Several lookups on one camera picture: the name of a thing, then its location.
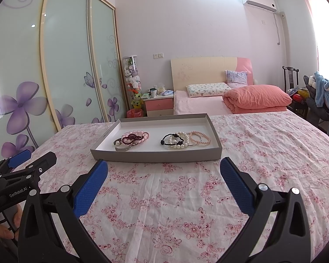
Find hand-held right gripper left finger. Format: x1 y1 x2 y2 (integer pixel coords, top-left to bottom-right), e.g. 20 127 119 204
18 159 109 263

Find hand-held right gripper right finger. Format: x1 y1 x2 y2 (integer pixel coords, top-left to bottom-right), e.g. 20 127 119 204
220 157 311 263

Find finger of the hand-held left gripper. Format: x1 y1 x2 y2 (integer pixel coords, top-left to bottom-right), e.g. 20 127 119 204
16 151 57 178
4 149 34 170

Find wide silver cuff bangle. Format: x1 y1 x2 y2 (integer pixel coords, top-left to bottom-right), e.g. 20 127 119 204
114 138 135 152

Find small pink pearl bracelet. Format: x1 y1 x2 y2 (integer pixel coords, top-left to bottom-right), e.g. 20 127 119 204
189 131 211 146

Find thin silver bangle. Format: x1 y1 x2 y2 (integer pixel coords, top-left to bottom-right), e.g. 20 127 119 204
187 132 209 146

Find dark red bead bracelet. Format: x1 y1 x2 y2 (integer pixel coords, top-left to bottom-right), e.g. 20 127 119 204
121 133 144 146

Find white pearl bracelet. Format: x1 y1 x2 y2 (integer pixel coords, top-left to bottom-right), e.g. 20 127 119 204
168 131 192 150

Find large pink bead bracelet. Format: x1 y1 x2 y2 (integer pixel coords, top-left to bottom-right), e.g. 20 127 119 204
121 131 150 144

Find grey shallow cardboard box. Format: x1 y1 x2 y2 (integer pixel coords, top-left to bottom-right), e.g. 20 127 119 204
90 113 223 163

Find black cord pearl bracelet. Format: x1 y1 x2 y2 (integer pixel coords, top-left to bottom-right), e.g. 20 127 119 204
160 133 185 146

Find person's left hand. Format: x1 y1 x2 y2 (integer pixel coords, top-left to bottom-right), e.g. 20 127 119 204
0 206 24 240

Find red basket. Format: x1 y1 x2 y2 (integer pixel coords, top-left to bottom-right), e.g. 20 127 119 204
126 108 144 119

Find pink mattress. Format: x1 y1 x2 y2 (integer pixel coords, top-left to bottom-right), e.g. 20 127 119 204
173 90 288 116

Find folded salmon quilt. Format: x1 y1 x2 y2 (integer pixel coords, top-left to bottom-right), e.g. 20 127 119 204
222 85 293 114

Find patterned flat pillow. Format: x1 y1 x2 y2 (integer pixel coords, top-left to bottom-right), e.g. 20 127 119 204
186 82 232 98

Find floral sliding door wardrobe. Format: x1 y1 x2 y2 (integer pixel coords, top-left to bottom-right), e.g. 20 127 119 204
0 0 127 156

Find small lilac pillow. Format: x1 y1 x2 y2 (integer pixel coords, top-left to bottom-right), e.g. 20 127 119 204
225 70 248 88

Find pink nightstand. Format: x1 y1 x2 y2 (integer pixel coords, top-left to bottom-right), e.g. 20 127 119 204
143 92 174 117

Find grey office chair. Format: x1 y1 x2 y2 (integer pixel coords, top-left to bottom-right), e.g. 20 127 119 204
302 75 329 121

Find colourful plush toys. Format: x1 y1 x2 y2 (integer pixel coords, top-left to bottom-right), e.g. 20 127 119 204
292 89 310 103

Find clear tube of plush toys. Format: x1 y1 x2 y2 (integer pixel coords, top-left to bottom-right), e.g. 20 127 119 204
122 56 141 110

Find dark wooden chair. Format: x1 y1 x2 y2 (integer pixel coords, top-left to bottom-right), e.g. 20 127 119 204
282 66 309 118

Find beige and pink headboard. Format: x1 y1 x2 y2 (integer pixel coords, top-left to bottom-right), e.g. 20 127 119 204
170 57 255 92

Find blue plush robe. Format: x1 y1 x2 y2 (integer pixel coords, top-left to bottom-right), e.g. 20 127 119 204
313 71 329 137

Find white air conditioner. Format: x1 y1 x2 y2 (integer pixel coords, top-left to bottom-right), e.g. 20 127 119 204
240 0 277 13

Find pink curtain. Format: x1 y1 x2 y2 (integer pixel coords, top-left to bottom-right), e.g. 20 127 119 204
303 0 329 72

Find air conditioner cable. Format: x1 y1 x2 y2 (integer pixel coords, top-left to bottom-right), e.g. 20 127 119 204
274 12 281 45

